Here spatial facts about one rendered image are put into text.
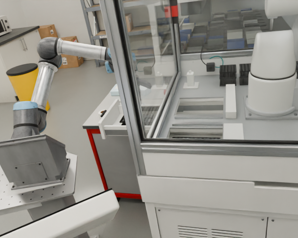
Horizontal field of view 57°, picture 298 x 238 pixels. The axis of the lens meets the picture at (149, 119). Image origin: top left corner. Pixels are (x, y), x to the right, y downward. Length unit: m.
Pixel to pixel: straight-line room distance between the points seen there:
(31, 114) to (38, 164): 0.26
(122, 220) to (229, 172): 1.35
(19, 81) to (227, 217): 3.34
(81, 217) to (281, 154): 0.62
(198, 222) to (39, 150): 0.77
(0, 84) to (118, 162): 3.29
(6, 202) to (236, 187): 1.04
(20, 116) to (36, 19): 5.06
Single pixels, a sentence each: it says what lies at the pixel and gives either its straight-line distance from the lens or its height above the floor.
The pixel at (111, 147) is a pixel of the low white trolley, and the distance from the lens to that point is 1.93.
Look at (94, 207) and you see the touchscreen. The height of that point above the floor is 1.18.
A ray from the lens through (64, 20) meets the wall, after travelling 6.17.
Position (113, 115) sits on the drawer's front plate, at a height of 0.87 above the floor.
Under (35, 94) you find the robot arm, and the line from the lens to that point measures 1.69.
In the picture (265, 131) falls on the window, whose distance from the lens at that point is 0.92.
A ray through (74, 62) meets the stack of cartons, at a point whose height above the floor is 0.11.
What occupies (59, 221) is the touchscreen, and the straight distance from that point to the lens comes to 0.66.
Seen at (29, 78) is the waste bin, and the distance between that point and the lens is 3.98.
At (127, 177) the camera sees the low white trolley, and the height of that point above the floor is 0.30.
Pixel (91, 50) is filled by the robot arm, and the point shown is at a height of 1.26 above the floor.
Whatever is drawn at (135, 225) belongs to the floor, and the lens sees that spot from 2.15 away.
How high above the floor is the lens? 1.63
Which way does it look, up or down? 29 degrees down
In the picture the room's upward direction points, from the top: 9 degrees counter-clockwise
